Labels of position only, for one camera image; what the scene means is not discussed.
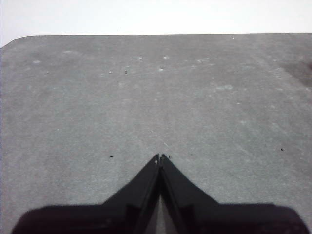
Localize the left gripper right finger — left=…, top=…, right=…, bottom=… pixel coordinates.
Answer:
left=160, top=153, right=309, bottom=234

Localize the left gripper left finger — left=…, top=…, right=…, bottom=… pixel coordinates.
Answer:
left=11, top=153, right=160, bottom=234

